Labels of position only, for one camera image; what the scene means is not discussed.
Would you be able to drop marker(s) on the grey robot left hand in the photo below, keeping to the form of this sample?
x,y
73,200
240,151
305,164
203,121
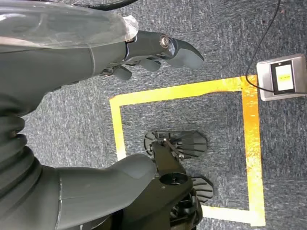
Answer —
x,y
48,57

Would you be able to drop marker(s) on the ribbed grey left arm sleeve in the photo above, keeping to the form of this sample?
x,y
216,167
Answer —
x,y
12,143

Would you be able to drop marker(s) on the black robot leg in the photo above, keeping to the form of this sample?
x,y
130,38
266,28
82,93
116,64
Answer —
x,y
153,203

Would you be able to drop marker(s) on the black robot foot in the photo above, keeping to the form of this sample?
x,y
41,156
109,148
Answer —
x,y
194,143

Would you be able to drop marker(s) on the yellow floor tape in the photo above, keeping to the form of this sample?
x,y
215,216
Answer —
x,y
250,143

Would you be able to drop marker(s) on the silver floor outlet box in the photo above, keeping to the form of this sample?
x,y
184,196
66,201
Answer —
x,y
264,79

